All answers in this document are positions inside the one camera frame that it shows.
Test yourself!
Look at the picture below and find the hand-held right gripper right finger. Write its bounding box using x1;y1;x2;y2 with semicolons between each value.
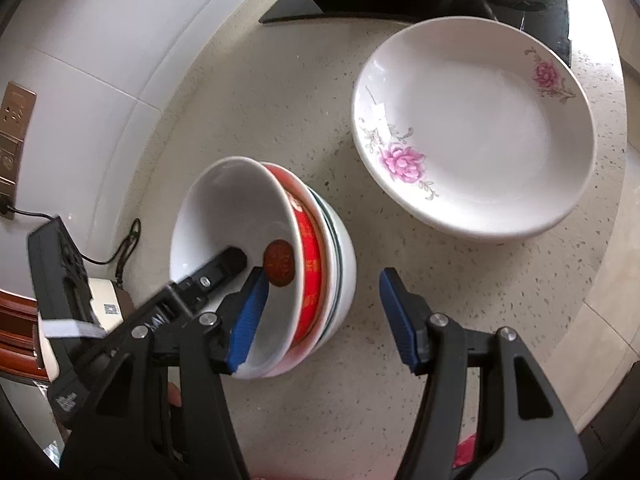
378;268;588;480

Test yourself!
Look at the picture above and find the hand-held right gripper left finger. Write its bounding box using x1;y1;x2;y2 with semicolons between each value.
60;266;271;480

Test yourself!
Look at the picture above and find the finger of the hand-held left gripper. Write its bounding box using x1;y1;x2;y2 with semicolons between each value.
172;246;248;307

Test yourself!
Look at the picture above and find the red-banded white bowl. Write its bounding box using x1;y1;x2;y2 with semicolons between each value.
169;156;326;380

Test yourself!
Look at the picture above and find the large green-rimmed white bowl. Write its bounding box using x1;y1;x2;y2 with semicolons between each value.
260;190;357;380

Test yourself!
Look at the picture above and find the plain white bowl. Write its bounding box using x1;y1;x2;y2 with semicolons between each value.
300;185;335;356

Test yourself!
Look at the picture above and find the white floral plate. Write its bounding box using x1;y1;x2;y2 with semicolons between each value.
351;16;598;244

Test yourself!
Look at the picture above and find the white rice cooker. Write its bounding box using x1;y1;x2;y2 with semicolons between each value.
37;277;133;386

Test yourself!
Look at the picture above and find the red-brown wooden furniture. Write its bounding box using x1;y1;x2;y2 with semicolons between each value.
0;287;51;378

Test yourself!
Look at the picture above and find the red fabric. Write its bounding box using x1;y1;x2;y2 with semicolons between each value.
452;435;481;468

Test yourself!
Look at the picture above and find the black glass cooktop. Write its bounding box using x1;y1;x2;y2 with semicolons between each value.
259;0;573;68

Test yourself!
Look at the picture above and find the gold wall socket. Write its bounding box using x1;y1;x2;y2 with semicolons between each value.
0;132;23;186
0;177;17;221
0;80;37;143

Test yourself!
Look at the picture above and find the black power cable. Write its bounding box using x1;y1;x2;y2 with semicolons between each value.
10;205;142;288

